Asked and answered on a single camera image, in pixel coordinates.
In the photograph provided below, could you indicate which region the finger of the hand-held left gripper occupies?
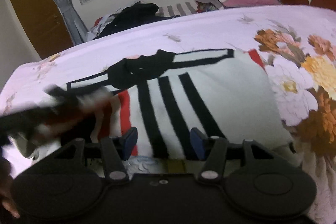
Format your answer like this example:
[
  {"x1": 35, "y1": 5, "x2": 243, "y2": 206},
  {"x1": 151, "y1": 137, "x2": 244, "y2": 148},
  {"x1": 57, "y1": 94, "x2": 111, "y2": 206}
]
[{"x1": 46, "y1": 84, "x2": 79, "y2": 109}]

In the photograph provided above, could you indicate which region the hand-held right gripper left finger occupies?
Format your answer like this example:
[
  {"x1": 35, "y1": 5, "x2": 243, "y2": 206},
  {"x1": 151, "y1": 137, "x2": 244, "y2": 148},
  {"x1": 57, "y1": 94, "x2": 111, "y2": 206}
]
[{"x1": 56, "y1": 127, "x2": 138, "y2": 185}]

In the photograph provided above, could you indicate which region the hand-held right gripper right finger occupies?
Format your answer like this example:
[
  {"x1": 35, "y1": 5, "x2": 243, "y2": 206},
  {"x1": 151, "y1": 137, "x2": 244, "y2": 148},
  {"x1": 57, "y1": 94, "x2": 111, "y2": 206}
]
[{"x1": 190, "y1": 127, "x2": 266, "y2": 185}]

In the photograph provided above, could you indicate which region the white black red striped garment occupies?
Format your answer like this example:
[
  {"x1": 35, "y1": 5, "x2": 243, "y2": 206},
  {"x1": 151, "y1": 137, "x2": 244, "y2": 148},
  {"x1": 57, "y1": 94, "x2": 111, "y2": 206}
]
[{"x1": 16, "y1": 48, "x2": 296, "y2": 161}]

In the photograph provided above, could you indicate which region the person's left forearm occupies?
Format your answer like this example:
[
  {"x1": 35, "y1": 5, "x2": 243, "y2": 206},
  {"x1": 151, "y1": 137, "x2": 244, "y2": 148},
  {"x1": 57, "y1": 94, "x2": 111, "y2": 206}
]
[{"x1": 0, "y1": 156, "x2": 20, "y2": 219}]

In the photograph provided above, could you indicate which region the white patterned cloth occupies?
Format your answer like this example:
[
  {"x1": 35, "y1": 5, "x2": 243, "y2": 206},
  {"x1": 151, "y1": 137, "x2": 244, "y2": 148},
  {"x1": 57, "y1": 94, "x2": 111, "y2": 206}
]
[{"x1": 87, "y1": 14, "x2": 121, "y2": 41}]

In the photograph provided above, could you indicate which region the brown wooden door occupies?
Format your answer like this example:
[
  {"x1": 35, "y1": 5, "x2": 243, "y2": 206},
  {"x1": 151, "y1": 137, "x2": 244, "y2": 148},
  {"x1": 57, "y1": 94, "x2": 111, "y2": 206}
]
[{"x1": 3, "y1": 0, "x2": 74, "y2": 59}]

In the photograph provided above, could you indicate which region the black clothing pile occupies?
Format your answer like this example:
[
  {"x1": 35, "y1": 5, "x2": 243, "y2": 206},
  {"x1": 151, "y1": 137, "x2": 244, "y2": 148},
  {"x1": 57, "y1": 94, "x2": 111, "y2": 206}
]
[{"x1": 93, "y1": 2, "x2": 181, "y2": 39}]

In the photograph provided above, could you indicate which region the pink floral bed blanket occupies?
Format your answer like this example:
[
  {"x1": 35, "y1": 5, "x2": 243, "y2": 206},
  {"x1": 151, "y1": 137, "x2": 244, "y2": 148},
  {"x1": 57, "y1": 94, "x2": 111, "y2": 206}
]
[{"x1": 0, "y1": 5, "x2": 336, "y2": 224}]

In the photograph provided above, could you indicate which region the grey white striped sheet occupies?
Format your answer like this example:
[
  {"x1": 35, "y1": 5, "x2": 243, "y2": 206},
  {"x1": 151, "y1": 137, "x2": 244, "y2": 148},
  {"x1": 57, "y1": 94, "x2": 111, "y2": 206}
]
[{"x1": 156, "y1": 2, "x2": 200, "y2": 17}]

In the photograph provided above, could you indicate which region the colourful patterned cloth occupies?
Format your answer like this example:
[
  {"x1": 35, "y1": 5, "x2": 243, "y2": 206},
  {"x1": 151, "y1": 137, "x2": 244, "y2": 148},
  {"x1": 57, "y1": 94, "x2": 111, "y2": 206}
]
[{"x1": 197, "y1": 2, "x2": 223, "y2": 13}]

